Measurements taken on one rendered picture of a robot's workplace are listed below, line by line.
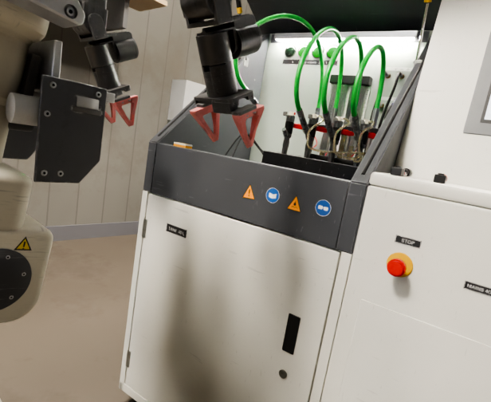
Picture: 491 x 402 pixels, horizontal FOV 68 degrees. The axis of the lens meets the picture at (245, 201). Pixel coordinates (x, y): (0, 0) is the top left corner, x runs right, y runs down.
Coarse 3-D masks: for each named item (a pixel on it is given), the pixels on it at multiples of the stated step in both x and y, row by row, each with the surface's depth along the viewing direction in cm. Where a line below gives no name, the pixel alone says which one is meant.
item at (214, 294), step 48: (144, 240) 119; (192, 240) 108; (240, 240) 98; (288, 240) 91; (144, 288) 120; (192, 288) 109; (240, 288) 99; (288, 288) 91; (144, 336) 121; (192, 336) 110; (240, 336) 100; (288, 336) 91; (144, 384) 122; (192, 384) 110; (240, 384) 101; (288, 384) 92
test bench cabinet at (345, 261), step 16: (144, 192) 118; (144, 208) 119; (304, 240) 90; (336, 288) 84; (336, 304) 84; (128, 320) 125; (336, 320) 85; (128, 336) 126; (320, 352) 87; (320, 368) 87; (320, 384) 87; (144, 400) 123
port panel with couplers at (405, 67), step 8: (392, 64) 126; (400, 64) 124; (408, 64) 123; (392, 72) 126; (400, 72) 124; (408, 72) 123; (392, 80) 126; (400, 80) 124; (384, 88) 127; (392, 88) 126; (400, 88) 125; (384, 96) 127; (392, 96) 126; (384, 104) 128
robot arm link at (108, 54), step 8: (104, 40) 92; (88, 48) 89; (96, 48) 89; (104, 48) 90; (112, 48) 93; (88, 56) 90; (96, 56) 89; (104, 56) 90; (112, 56) 94; (96, 64) 90; (104, 64) 91
